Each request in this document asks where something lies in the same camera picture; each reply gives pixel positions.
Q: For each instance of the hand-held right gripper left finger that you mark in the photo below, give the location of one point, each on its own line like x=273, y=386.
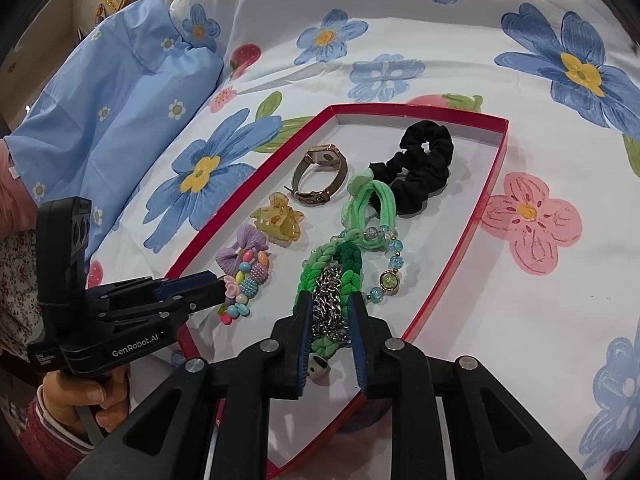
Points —
x=304, y=355

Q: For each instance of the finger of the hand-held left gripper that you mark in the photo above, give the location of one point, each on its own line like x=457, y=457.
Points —
x=210, y=300
x=187, y=282

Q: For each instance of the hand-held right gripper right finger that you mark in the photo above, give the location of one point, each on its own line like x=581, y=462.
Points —
x=358, y=355

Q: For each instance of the yellow hair claw clip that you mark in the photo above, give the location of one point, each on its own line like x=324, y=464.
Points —
x=282, y=220

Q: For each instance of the red shallow box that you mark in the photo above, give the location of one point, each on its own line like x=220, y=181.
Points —
x=470, y=160

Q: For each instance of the person's left forearm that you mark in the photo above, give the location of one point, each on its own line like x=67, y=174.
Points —
x=45, y=435

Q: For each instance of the person's left hand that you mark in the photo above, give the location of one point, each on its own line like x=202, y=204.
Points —
x=70, y=392

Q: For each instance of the floral patterned cloth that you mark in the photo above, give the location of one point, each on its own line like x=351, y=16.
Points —
x=17, y=280

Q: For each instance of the pink cloth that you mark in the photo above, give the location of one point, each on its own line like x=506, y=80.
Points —
x=12, y=200

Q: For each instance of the light blue floral pillow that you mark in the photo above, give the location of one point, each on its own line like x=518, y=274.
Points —
x=100, y=100

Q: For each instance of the gold wristwatch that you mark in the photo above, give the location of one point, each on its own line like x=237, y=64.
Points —
x=320, y=155

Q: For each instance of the black scrunchie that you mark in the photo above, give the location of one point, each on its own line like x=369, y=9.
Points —
x=425, y=180

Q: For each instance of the floral bedsheet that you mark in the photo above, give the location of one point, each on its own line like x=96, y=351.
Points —
x=475, y=45

